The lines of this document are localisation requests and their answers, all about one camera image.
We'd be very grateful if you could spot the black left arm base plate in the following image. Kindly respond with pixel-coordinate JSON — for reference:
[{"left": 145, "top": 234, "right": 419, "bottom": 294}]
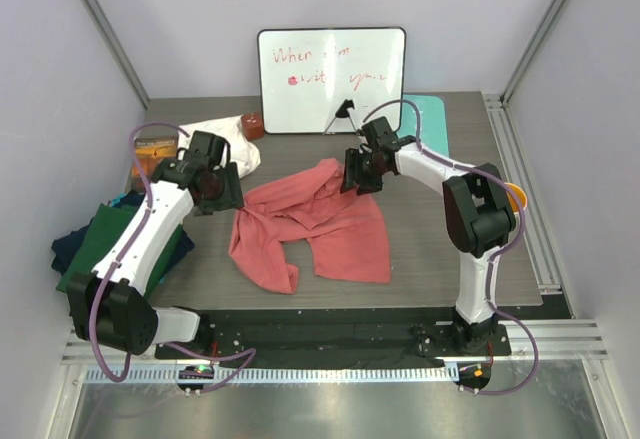
[{"left": 176, "top": 316, "right": 244, "bottom": 357}]

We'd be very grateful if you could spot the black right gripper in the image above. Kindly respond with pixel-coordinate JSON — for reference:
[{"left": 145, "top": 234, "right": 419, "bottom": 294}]
[{"left": 340, "top": 148, "right": 388, "bottom": 196}]

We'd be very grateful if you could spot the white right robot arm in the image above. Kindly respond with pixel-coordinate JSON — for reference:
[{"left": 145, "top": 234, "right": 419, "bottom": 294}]
[{"left": 341, "top": 117, "right": 519, "bottom": 354}]

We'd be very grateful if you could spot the white dry erase board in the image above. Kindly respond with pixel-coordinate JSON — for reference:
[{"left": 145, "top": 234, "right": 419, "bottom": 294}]
[{"left": 257, "top": 27, "right": 407, "bottom": 134}]

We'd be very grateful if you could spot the white t shirt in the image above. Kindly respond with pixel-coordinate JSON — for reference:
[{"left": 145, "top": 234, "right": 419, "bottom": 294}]
[{"left": 178, "top": 115, "right": 261, "bottom": 179}]

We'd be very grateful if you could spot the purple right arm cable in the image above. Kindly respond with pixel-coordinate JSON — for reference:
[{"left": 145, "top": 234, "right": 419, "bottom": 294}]
[{"left": 362, "top": 98, "right": 539, "bottom": 398}]

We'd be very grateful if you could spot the red t shirt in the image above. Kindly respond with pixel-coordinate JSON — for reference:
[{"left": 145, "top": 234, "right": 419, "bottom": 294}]
[{"left": 229, "top": 158, "right": 391, "bottom": 294}]

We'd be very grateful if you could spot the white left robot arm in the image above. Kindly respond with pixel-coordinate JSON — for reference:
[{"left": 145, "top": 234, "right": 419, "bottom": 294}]
[{"left": 66, "top": 131, "right": 244, "bottom": 358}]

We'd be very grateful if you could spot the aluminium right corner post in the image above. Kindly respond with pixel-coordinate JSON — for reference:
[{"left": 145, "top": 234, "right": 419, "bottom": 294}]
[{"left": 500, "top": 0, "right": 570, "bottom": 107}]

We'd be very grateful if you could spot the green t shirt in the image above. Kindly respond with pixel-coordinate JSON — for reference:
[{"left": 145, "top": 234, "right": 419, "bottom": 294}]
[{"left": 55, "top": 202, "right": 184, "bottom": 293}]

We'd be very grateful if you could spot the white mug orange inside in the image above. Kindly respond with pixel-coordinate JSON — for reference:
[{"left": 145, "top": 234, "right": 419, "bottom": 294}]
[{"left": 505, "top": 182, "right": 528, "bottom": 218}]

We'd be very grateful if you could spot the teal cutting board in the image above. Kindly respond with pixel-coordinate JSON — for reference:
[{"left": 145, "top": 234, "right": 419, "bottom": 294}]
[{"left": 397, "top": 94, "right": 449, "bottom": 156}]

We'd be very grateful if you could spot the aluminium left corner post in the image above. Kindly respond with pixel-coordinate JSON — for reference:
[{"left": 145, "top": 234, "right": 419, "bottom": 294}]
[{"left": 81, "top": 0, "right": 150, "bottom": 110}]

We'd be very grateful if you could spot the metal wire board stand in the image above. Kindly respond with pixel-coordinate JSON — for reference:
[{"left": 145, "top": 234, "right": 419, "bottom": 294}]
[{"left": 322, "top": 99, "right": 359, "bottom": 135}]

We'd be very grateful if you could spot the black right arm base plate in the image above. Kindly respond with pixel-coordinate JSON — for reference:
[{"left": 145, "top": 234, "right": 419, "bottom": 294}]
[{"left": 409, "top": 323, "right": 512, "bottom": 359}]

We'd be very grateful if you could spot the orange cover book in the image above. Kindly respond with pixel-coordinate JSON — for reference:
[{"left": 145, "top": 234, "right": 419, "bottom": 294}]
[{"left": 129, "top": 136, "right": 178, "bottom": 192}]

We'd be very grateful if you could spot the teal t shirt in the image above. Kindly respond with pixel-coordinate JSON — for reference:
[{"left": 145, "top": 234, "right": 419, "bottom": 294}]
[{"left": 108, "top": 193, "right": 129, "bottom": 208}]

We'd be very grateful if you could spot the white perforated cable rail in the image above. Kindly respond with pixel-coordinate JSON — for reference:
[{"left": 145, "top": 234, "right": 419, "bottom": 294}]
[{"left": 84, "top": 364, "right": 461, "bottom": 385}]

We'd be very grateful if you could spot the navy blue t shirt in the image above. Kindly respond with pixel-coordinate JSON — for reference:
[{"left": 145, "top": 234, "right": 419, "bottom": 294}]
[{"left": 50, "top": 188, "right": 196, "bottom": 280}]

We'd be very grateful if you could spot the aluminium corner post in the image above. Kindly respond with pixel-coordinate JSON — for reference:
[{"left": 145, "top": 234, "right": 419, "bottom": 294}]
[
  {"left": 500, "top": 0, "right": 570, "bottom": 107},
  {"left": 81, "top": 0, "right": 150, "bottom": 110}
]

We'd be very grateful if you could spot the red brown eraser block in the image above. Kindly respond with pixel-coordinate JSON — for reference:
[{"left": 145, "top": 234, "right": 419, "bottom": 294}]
[{"left": 241, "top": 112, "right": 265, "bottom": 141}]

